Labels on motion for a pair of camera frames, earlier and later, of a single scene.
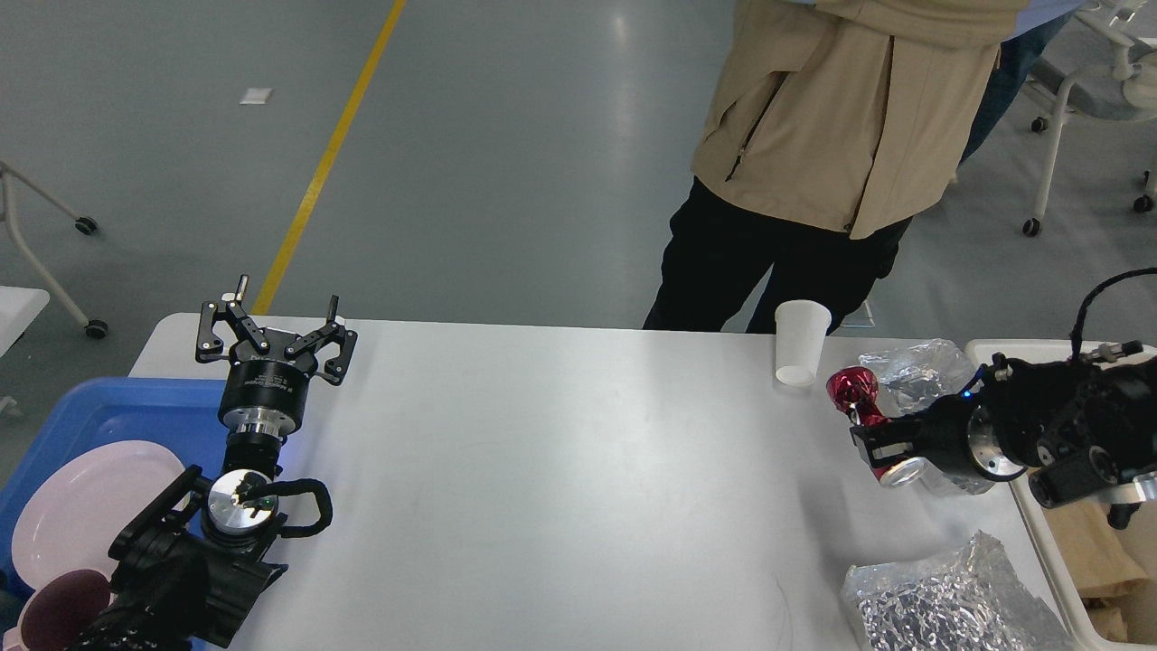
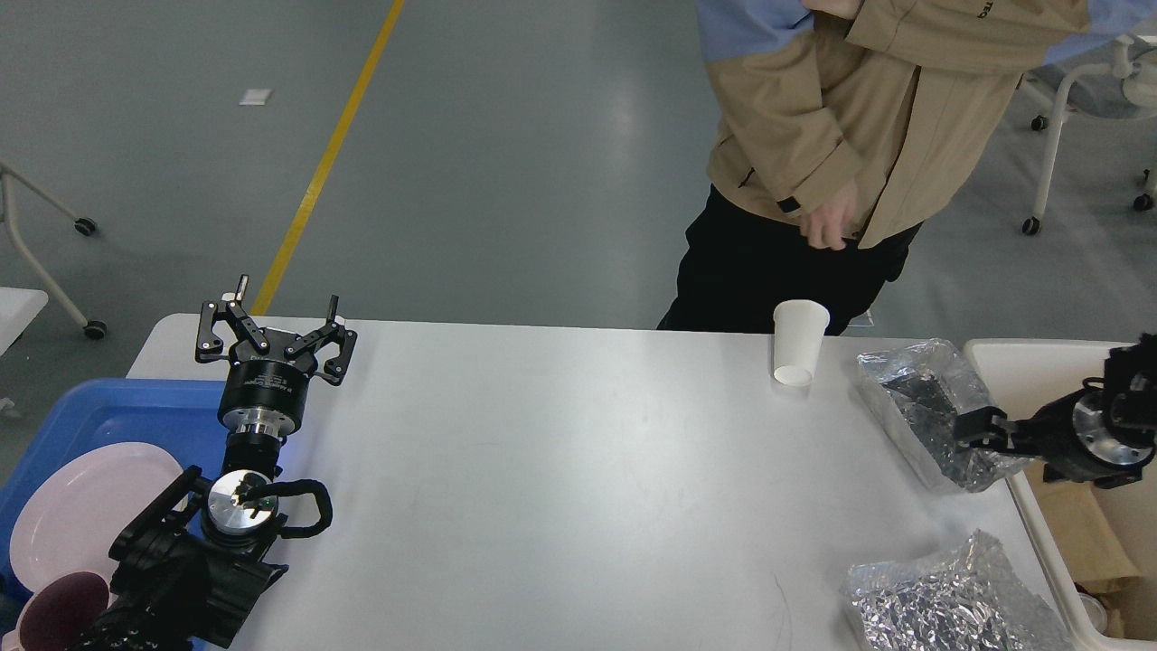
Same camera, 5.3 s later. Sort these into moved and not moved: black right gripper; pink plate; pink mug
Moved: black right gripper
Not moved: pink mug; pink plate
